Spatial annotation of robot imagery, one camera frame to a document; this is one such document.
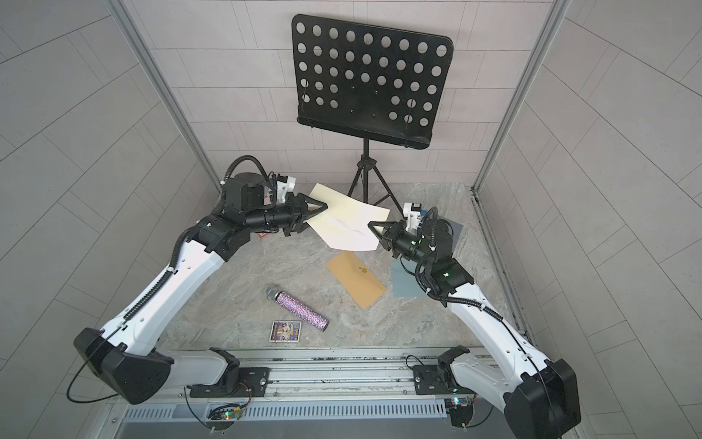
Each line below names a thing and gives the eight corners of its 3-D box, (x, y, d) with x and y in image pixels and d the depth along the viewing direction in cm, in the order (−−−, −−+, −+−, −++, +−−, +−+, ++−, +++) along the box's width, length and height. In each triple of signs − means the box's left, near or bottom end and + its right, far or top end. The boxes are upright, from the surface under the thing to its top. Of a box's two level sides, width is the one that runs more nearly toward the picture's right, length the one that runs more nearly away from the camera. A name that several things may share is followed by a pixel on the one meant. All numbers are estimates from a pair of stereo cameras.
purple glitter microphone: (266, 297, 88) (262, 291, 85) (273, 288, 90) (269, 282, 87) (323, 334, 81) (321, 330, 77) (329, 324, 83) (328, 319, 79)
